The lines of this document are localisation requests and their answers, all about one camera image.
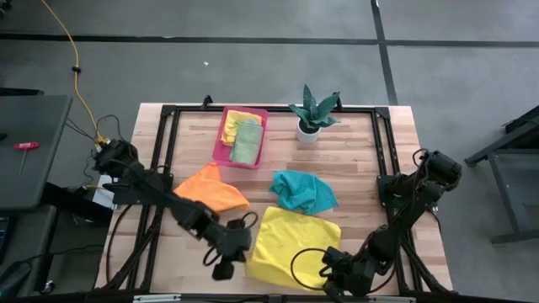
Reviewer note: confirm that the teal microfiber towel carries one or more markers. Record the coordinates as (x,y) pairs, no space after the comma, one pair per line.
(303,191)

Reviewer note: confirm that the orange microfiber towel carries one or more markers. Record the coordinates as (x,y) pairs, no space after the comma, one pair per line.
(210,191)

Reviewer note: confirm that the light green microfiber towel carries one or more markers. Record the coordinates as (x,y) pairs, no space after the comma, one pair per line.
(248,145)

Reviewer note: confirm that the yellow microfiber towel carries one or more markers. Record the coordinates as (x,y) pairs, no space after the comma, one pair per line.
(233,124)
(290,244)

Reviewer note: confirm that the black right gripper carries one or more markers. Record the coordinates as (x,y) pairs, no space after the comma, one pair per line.
(349,271)

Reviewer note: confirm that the white power box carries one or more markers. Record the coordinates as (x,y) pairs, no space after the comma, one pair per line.
(101,198)

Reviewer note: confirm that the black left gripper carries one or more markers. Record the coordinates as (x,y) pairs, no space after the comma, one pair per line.
(229,246)

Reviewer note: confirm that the green snake plant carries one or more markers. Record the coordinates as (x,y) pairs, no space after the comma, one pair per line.
(313,111)

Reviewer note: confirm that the dark grey desk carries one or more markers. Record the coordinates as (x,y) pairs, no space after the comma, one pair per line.
(33,151)

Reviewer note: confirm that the black side table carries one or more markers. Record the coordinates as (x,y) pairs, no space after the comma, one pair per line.
(513,189)

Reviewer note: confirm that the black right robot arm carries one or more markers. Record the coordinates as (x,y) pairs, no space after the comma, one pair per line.
(417,193)

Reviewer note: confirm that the pink plastic bin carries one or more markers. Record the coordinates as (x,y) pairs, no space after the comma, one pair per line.
(220,157)

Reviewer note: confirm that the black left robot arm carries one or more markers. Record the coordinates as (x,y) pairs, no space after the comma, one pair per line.
(147,189)

